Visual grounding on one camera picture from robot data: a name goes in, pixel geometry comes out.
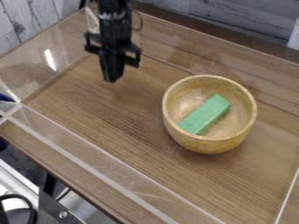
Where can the black metal bracket with screw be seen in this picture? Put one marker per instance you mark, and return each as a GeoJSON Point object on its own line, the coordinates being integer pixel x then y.
{"type": "Point", "coordinates": [53, 212]}

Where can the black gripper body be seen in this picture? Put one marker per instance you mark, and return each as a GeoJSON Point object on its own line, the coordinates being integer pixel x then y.
{"type": "Point", "coordinates": [113, 40]}

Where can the blue object at left edge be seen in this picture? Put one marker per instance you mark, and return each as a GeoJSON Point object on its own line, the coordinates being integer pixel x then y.
{"type": "Point", "coordinates": [6, 98]}

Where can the green rectangular block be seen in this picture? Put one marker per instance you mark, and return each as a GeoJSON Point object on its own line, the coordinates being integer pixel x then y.
{"type": "Point", "coordinates": [206, 115]}

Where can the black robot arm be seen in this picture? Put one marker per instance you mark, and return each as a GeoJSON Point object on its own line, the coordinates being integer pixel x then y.
{"type": "Point", "coordinates": [115, 7]}

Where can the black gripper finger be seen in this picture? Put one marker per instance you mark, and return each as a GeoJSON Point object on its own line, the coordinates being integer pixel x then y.
{"type": "Point", "coordinates": [118, 65]}
{"type": "Point", "coordinates": [105, 65]}

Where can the clear acrylic tray enclosure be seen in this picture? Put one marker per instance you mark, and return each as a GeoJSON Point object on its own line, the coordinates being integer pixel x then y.
{"type": "Point", "coordinates": [97, 133]}

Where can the light wooden bowl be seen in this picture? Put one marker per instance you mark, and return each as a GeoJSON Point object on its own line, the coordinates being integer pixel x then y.
{"type": "Point", "coordinates": [227, 133]}

